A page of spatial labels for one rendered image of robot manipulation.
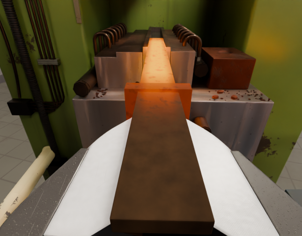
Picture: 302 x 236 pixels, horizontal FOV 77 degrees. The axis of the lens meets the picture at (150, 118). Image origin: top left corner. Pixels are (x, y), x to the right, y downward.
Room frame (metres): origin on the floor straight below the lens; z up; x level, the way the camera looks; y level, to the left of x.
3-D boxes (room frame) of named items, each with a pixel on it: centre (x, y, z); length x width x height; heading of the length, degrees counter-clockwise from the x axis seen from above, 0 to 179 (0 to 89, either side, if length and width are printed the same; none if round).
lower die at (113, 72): (0.59, 0.01, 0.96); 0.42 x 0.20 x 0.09; 179
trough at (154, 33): (0.59, -0.01, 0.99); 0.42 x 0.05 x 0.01; 179
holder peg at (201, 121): (0.30, -0.10, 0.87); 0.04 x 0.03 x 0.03; 179
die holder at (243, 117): (0.60, -0.05, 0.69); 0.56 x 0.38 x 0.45; 179
